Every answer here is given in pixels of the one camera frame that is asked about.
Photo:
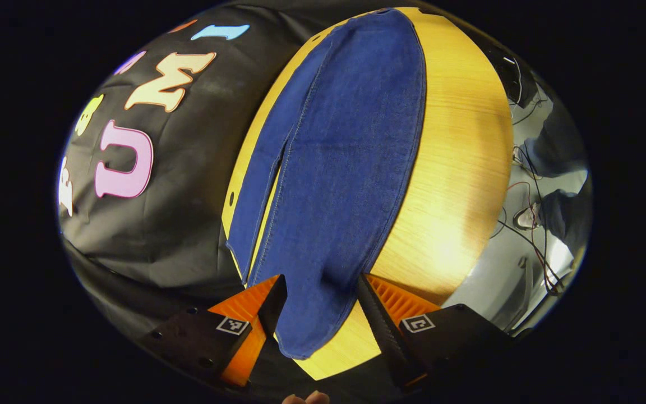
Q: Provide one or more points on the black backdrop cloth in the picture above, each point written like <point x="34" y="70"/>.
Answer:
<point x="188" y="185"/>

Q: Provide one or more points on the person's light shoe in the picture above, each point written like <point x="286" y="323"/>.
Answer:
<point x="526" y="217"/>

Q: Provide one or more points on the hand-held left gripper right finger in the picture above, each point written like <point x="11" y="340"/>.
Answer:
<point x="382" y="331"/>

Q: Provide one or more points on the person's trouser leg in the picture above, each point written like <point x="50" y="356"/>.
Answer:
<point x="567" y="221"/>
<point x="558" y="140"/>

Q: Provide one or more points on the blue denim jeans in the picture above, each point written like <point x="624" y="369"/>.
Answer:
<point x="345" y="168"/>

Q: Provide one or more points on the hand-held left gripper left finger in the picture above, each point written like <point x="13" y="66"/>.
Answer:
<point x="271" y="303"/>

